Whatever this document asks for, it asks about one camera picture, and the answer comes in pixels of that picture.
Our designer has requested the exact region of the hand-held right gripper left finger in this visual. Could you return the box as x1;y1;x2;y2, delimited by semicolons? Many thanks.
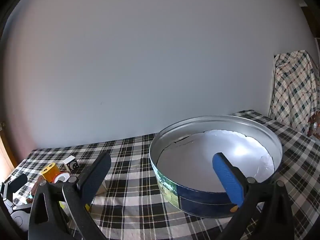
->
28;152;112;240

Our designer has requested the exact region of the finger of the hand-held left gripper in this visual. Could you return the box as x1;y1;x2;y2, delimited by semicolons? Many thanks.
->
5;173;28;200

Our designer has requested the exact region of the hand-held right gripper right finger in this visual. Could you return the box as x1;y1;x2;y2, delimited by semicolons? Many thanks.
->
212;152;295;240

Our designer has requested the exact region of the white cube plug adapter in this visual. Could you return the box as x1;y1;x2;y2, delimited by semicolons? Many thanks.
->
62;156;80;173

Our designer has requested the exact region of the white tape roll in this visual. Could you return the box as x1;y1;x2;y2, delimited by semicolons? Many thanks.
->
53;171;70;183

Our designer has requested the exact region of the yellow container with eyes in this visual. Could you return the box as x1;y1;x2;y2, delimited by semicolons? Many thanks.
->
40;163;61;182

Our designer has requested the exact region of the round metal cookie tin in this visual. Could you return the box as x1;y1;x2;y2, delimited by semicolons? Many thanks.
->
149;115;283;219

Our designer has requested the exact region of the wooden door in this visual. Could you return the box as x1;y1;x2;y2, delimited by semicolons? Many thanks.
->
0;122;15;178

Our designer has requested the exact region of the black white plaid bedsheet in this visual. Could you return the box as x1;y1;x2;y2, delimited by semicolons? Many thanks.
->
0;109;320;240

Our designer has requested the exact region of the brown round object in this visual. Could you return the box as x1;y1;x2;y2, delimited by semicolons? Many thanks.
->
309;114;320;137

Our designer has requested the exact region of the beige plaid cloth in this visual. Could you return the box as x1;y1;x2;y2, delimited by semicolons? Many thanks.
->
269;50;320;137

